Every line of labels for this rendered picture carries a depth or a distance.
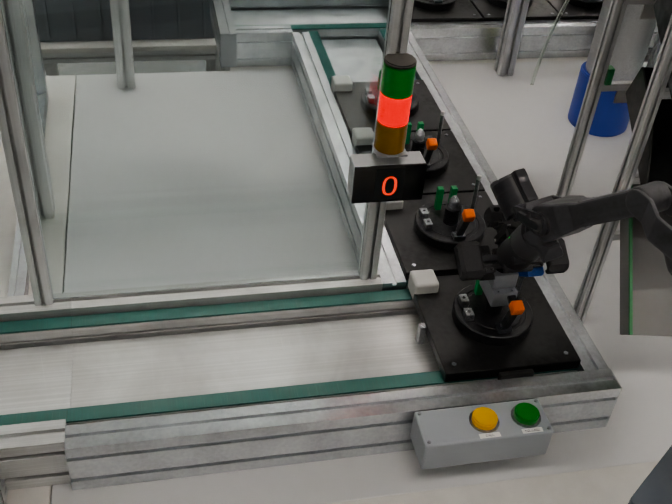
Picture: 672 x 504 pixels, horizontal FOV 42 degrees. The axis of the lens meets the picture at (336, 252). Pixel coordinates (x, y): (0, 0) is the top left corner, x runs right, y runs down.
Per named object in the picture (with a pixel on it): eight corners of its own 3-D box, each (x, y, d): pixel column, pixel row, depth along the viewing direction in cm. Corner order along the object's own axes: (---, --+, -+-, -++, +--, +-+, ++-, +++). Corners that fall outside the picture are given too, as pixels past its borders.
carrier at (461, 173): (483, 197, 186) (494, 147, 178) (374, 203, 181) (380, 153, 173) (450, 137, 204) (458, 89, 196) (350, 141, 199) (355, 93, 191)
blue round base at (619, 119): (636, 136, 228) (653, 85, 219) (581, 139, 225) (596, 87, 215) (610, 106, 240) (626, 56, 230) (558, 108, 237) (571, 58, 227)
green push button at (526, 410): (541, 428, 137) (543, 419, 136) (517, 430, 136) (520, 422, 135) (531, 408, 140) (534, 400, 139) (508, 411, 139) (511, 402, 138)
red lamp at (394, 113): (412, 127, 136) (416, 99, 133) (381, 128, 135) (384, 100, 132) (403, 111, 140) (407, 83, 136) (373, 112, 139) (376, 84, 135)
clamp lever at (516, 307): (511, 330, 147) (525, 310, 141) (500, 331, 147) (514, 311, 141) (506, 311, 149) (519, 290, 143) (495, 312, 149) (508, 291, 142)
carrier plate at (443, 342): (578, 368, 148) (581, 359, 147) (444, 382, 143) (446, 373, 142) (527, 276, 166) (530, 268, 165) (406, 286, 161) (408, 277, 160)
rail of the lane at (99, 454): (606, 426, 150) (623, 384, 143) (72, 490, 133) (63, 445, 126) (592, 402, 154) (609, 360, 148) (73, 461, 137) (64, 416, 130)
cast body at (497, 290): (515, 305, 148) (523, 274, 144) (490, 307, 147) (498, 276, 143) (498, 273, 155) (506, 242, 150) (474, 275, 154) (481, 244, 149)
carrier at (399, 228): (524, 271, 167) (539, 219, 159) (404, 281, 163) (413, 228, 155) (484, 198, 185) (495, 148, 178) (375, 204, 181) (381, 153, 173)
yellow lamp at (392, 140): (408, 154, 139) (411, 128, 136) (377, 155, 138) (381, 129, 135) (400, 137, 143) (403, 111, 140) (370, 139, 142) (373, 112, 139)
